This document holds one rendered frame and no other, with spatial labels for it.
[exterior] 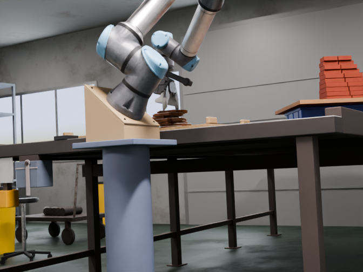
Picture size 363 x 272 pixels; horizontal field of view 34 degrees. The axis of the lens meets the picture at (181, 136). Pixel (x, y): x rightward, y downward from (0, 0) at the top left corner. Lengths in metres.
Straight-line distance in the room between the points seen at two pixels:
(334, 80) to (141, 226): 1.39
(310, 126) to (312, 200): 0.25
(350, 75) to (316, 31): 4.46
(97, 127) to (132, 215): 0.33
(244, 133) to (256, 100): 5.56
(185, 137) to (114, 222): 0.43
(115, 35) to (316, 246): 1.00
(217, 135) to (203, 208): 5.89
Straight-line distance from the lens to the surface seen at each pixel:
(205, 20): 2.32
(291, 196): 7.48
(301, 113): 2.75
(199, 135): 2.21
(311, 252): 2.07
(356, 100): 2.71
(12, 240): 6.28
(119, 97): 2.07
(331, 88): 3.00
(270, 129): 2.08
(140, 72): 2.05
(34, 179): 2.71
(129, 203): 2.05
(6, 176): 2.88
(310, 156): 2.04
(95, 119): 2.09
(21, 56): 10.43
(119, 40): 2.09
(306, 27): 7.55
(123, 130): 2.02
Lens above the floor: 0.76
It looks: 3 degrees up
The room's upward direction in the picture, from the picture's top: 3 degrees counter-clockwise
